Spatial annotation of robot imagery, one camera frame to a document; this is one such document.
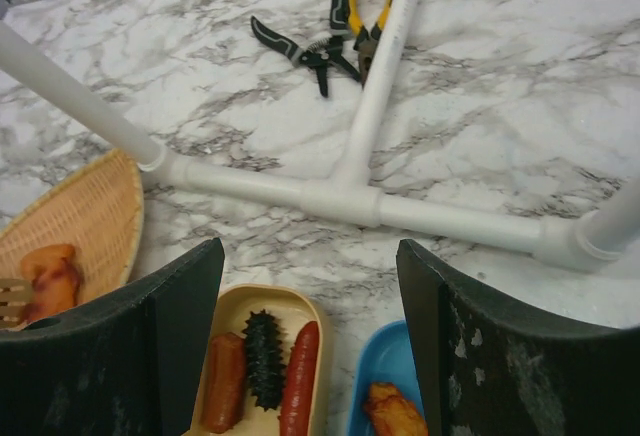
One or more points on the beige lunch box base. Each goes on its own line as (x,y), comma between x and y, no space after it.
(292,310)

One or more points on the red sausage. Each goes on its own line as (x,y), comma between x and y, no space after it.
(300,376)

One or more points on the blue lunch box base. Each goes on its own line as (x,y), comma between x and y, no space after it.
(386,357)

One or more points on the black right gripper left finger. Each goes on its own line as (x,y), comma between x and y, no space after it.
(127,363)

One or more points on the woven bamboo basket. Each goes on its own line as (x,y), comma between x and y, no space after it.
(99,210)

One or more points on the white PVC pipe frame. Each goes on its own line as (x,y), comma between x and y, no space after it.
(584,244)

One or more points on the black pruning shears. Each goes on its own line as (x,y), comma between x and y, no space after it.
(319,55)

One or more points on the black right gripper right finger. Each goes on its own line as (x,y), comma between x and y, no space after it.
(490,364)

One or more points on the orange chicken wing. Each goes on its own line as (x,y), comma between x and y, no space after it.
(391,414)

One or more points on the orange fried chicken piece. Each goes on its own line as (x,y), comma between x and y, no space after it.
(54,279)

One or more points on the brown sausage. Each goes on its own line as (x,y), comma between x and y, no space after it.
(224,393)

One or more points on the beige lunch box lid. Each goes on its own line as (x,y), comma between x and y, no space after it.
(15,295)

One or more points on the black sea cucumber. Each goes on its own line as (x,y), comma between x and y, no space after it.
(264,360)

